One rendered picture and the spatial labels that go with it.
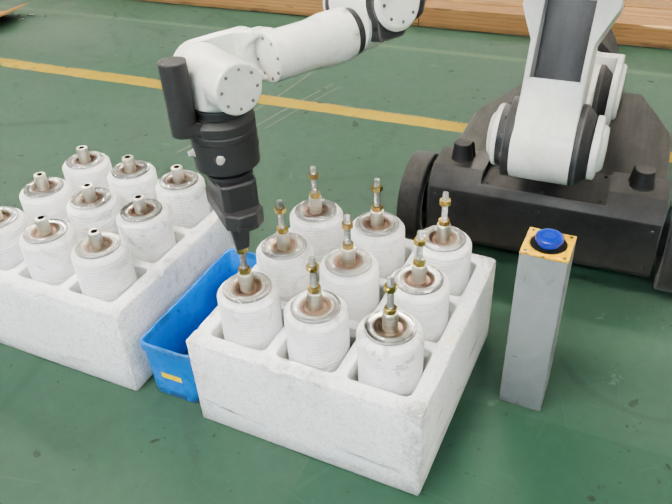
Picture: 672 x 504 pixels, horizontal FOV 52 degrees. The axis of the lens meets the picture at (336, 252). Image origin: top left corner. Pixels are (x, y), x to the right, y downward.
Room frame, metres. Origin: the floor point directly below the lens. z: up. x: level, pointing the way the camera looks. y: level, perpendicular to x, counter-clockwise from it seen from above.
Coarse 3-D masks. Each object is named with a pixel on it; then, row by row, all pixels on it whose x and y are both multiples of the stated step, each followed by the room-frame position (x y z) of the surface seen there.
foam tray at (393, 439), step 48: (480, 288) 0.89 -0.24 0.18; (192, 336) 0.80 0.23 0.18; (480, 336) 0.91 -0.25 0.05; (240, 384) 0.75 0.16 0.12; (288, 384) 0.71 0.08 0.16; (336, 384) 0.69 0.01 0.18; (432, 384) 0.68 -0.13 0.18; (288, 432) 0.72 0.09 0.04; (336, 432) 0.68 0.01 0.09; (384, 432) 0.64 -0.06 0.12; (432, 432) 0.67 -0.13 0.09; (384, 480) 0.64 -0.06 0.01
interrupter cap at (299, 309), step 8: (296, 296) 0.80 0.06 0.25; (304, 296) 0.80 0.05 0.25; (328, 296) 0.80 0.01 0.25; (336, 296) 0.79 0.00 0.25; (296, 304) 0.78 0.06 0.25; (304, 304) 0.78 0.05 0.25; (328, 304) 0.78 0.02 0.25; (336, 304) 0.78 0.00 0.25; (296, 312) 0.76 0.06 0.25; (304, 312) 0.76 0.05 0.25; (312, 312) 0.76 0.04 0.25; (320, 312) 0.76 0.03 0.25; (328, 312) 0.76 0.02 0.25; (336, 312) 0.76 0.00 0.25; (304, 320) 0.74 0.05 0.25; (312, 320) 0.74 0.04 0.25; (320, 320) 0.74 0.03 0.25; (328, 320) 0.74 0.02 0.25
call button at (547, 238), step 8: (536, 232) 0.83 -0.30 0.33; (544, 232) 0.82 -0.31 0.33; (552, 232) 0.82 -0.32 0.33; (560, 232) 0.82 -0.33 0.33; (536, 240) 0.81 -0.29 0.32; (544, 240) 0.80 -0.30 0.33; (552, 240) 0.80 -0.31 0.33; (560, 240) 0.80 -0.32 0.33; (544, 248) 0.80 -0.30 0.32; (552, 248) 0.80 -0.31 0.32
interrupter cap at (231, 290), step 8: (256, 272) 0.86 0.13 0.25; (232, 280) 0.85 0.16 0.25; (256, 280) 0.85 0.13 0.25; (264, 280) 0.84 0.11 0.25; (224, 288) 0.83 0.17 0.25; (232, 288) 0.83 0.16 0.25; (256, 288) 0.83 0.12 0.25; (264, 288) 0.82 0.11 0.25; (232, 296) 0.81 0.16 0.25; (240, 296) 0.81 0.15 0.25; (248, 296) 0.81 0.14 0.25; (256, 296) 0.81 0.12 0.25; (264, 296) 0.81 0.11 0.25
